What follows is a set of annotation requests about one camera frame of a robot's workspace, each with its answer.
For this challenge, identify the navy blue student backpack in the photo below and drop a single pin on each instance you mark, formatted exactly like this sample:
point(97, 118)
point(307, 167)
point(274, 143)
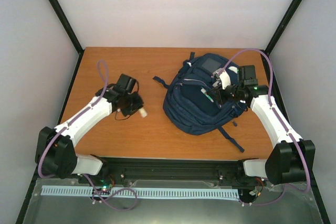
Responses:
point(191, 111)

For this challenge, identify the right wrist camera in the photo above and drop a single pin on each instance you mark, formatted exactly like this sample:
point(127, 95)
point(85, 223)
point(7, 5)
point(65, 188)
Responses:
point(222, 79)

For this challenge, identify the yellow highlighter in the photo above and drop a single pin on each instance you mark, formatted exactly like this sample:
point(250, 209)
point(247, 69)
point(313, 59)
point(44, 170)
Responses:
point(143, 112)

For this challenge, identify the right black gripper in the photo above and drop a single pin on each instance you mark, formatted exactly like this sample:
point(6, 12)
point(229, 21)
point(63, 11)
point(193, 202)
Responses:
point(220, 97)

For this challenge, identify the black frame post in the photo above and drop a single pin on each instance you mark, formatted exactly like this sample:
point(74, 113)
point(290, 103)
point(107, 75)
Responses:
point(56, 6)
point(288, 15)

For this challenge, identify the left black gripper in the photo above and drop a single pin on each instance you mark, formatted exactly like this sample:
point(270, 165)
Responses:
point(139, 104)

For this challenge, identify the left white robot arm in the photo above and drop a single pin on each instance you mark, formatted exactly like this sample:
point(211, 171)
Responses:
point(55, 152)

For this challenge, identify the white green glue stick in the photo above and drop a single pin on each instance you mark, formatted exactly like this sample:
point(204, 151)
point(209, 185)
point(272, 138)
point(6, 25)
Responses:
point(204, 92)

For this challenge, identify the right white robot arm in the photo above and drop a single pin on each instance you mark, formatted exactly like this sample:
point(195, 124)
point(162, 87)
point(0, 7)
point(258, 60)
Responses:
point(291, 158)

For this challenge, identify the black aluminium frame base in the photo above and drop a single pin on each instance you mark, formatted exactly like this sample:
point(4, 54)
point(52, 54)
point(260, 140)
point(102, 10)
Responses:
point(181, 171)

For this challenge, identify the left black frame post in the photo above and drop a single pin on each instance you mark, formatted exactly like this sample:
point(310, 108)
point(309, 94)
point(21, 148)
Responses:
point(56, 6)

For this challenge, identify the right black frame post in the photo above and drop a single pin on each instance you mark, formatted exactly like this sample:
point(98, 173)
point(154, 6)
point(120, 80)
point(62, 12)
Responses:
point(288, 15)

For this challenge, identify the light blue slotted cable duct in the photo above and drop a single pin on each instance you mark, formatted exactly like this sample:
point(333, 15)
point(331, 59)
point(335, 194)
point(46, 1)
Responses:
point(142, 193)

